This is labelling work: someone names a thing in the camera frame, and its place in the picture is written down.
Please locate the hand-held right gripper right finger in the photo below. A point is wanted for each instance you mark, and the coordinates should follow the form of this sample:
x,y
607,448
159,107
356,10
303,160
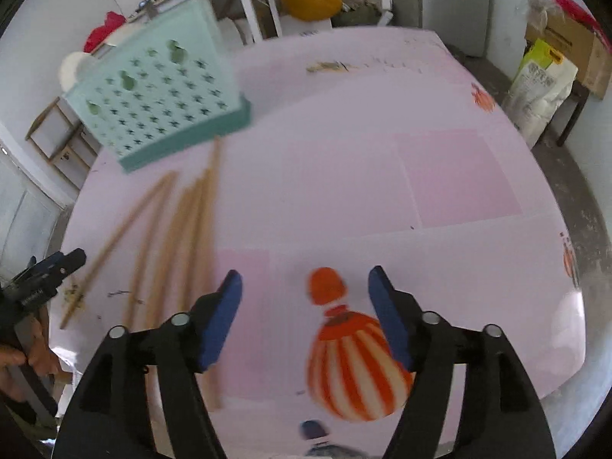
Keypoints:
x,y
387,315

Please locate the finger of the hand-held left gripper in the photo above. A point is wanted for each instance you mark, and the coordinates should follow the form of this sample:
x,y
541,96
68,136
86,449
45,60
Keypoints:
x,y
62,263

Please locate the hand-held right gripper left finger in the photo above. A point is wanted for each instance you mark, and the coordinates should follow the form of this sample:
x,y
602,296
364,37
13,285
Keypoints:
x,y
222,320

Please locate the pile of wooden chopsticks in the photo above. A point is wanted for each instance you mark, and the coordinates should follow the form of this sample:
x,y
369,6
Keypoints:
x,y
158,239

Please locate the teal star-cutout utensil holder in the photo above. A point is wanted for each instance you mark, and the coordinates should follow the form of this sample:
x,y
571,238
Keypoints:
x,y
153,86

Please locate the person's left hand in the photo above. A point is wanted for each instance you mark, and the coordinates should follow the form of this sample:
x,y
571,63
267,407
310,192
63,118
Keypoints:
x,y
44,344

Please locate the white door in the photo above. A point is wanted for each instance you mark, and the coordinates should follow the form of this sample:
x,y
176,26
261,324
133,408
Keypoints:
x,y
24,210

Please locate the wooden chair with dark seat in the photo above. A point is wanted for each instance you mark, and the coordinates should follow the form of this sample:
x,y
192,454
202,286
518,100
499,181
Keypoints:
x,y
55,138

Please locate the pink printed tablecloth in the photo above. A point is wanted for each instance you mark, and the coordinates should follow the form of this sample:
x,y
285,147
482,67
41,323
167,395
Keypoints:
x,y
358,177

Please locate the yellow and white rice bag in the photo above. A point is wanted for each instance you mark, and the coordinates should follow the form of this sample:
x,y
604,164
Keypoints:
x,y
540,91

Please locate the dark stool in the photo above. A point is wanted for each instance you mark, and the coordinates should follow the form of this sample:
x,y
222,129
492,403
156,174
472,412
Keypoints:
x,y
576,110

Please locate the grey refrigerator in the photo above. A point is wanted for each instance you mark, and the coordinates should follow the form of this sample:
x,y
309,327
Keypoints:
x,y
444,5

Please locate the large cardboard box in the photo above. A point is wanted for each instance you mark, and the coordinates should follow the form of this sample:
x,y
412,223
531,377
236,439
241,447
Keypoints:
x,y
573,50

